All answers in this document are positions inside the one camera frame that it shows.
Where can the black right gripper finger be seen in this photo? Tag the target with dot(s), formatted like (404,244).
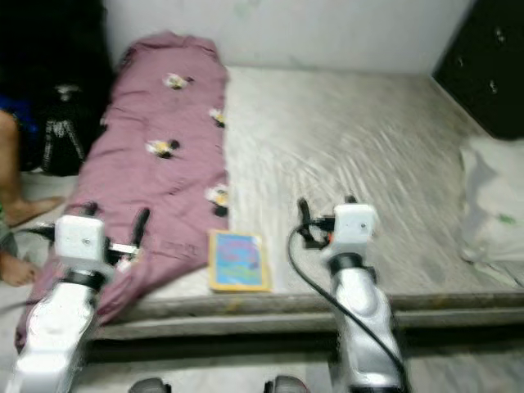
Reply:
(304,213)
(350,200)

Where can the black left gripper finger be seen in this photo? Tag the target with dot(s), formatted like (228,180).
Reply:
(88,210)
(141,227)

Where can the colourful yellow-edged book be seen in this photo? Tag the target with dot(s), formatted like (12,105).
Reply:
(239,260)

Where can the white pillow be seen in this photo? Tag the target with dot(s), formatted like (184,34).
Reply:
(495,205)

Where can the beige quilted mattress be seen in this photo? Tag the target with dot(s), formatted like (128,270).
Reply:
(336,139)

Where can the pink cartoon print quilt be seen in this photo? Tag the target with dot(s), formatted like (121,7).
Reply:
(147,139)

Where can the person in grey shorts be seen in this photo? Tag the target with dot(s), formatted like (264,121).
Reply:
(12,164)

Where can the robot left leg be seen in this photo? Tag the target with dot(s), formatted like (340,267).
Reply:
(149,386)

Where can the robot leg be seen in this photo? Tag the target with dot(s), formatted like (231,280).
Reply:
(286,385)
(149,386)

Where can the robot right leg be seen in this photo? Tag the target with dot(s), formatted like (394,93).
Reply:
(286,385)

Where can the black drawer cabinet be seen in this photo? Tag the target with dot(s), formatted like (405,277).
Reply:
(483,65)

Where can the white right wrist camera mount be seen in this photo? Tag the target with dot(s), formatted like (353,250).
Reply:
(354,225)

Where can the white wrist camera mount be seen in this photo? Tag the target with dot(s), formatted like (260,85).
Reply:
(354,225)
(80,239)

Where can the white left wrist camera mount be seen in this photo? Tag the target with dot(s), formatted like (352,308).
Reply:
(80,239)

